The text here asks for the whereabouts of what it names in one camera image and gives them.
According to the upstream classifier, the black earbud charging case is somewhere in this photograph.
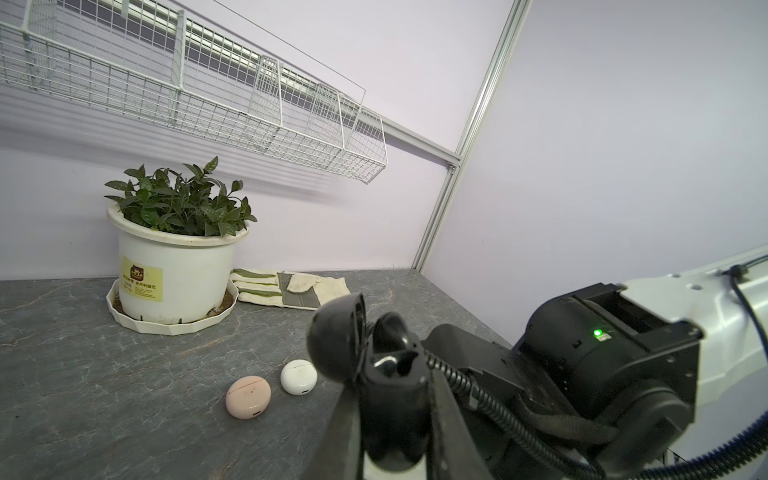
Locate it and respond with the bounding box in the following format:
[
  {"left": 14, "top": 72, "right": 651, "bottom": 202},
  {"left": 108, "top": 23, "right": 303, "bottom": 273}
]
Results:
[{"left": 307, "top": 293, "right": 431, "bottom": 472}]

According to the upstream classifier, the potted green plant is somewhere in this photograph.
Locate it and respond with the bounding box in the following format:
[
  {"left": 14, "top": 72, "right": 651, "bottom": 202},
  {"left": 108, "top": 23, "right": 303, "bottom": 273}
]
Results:
[{"left": 106, "top": 158, "right": 256, "bottom": 336}]

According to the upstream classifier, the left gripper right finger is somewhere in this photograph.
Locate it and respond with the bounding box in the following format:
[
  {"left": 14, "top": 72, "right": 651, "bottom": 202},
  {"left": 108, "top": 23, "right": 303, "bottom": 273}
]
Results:
[{"left": 427, "top": 370, "right": 492, "bottom": 480}]

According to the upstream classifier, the beige gardening glove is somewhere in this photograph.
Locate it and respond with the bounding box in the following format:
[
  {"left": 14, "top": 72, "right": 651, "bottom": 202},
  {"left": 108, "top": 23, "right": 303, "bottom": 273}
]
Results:
[{"left": 229, "top": 268, "right": 350, "bottom": 310}]

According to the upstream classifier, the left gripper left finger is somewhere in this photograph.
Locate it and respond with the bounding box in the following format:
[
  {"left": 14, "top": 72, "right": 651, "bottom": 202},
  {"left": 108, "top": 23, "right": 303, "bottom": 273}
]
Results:
[{"left": 301, "top": 385, "right": 364, "bottom": 480}]

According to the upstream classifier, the black earbud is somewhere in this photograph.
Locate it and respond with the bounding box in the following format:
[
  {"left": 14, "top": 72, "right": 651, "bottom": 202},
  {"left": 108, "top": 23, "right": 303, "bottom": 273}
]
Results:
[{"left": 372, "top": 312, "right": 411, "bottom": 353}]

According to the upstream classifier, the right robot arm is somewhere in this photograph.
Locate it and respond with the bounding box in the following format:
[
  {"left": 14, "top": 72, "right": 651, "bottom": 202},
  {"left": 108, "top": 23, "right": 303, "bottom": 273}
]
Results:
[{"left": 423, "top": 247, "right": 767, "bottom": 479}]

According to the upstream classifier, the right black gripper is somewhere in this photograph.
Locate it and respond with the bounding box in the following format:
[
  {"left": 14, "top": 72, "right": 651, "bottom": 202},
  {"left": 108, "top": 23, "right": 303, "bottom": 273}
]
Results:
[{"left": 422, "top": 324, "right": 540, "bottom": 479}]

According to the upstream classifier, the long white wire basket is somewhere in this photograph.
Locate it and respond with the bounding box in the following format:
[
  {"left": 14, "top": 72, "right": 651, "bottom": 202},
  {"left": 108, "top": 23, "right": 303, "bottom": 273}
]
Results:
[{"left": 1, "top": 1, "right": 388, "bottom": 183}]

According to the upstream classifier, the pink earbud charging case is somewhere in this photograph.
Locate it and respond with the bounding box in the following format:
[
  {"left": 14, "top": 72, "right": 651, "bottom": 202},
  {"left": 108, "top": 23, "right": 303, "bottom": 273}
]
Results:
[{"left": 225, "top": 376, "right": 272, "bottom": 420}]

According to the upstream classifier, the white earbud charging case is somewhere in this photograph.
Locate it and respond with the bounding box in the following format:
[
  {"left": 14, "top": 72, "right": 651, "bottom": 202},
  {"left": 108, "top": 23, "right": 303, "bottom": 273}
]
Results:
[{"left": 280, "top": 359, "right": 318, "bottom": 396}]

